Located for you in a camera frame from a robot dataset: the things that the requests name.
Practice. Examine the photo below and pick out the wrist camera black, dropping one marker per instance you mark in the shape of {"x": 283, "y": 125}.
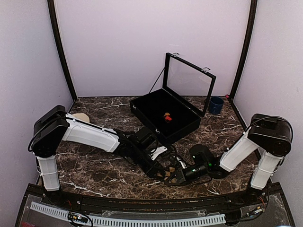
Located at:
{"x": 202, "y": 155}
{"x": 145, "y": 137}

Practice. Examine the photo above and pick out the black frame post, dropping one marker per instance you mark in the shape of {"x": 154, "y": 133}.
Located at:
{"x": 245, "y": 48}
{"x": 60, "y": 50}

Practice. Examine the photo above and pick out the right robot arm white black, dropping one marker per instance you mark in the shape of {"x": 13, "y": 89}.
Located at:
{"x": 273, "y": 134}

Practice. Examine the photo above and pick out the tan brown argyle sock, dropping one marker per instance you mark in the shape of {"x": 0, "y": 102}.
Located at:
{"x": 166, "y": 173}

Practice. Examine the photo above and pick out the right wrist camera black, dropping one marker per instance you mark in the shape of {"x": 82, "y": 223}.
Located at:
{"x": 202, "y": 155}

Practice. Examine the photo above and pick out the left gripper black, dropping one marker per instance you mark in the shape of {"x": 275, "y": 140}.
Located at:
{"x": 154, "y": 169}

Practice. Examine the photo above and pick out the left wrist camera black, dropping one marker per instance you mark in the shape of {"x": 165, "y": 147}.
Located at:
{"x": 145, "y": 137}

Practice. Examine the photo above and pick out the left black frame post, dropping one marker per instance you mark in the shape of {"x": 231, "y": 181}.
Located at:
{"x": 60, "y": 50}

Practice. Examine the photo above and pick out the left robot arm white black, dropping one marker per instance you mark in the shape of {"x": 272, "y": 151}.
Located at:
{"x": 57, "y": 125}

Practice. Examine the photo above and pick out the blue mug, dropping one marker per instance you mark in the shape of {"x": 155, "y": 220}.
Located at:
{"x": 215, "y": 105}

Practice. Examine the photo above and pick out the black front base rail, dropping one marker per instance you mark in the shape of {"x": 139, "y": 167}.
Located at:
{"x": 247, "y": 208}

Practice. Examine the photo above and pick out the right black frame post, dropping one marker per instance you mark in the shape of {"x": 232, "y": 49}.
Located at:
{"x": 245, "y": 48}

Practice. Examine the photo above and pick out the black display case box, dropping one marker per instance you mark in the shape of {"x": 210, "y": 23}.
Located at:
{"x": 185, "y": 94}

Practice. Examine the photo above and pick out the beige round plate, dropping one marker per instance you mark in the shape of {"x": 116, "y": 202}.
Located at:
{"x": 81, "y": 116}

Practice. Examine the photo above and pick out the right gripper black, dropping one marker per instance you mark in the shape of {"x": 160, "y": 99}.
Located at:
{"x": 181, "y": 175}

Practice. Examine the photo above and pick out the white slotted cable duct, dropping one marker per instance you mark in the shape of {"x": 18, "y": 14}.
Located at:
{"x": 79, "y": 220}

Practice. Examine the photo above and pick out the red orange argyle sock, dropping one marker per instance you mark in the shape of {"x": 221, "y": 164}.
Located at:
{"x": 167, "y": 117}

